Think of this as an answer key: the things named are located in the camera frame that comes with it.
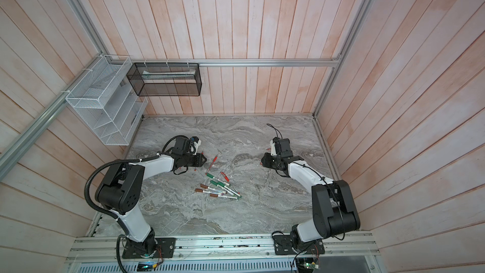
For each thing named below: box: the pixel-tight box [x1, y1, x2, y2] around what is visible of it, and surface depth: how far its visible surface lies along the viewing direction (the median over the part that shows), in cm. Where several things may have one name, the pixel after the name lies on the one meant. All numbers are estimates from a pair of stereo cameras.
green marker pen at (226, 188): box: [209, 180, 243, 198], surface depth 90 cm
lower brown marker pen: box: [209, 193, 239, 200], surface depth 88 cm
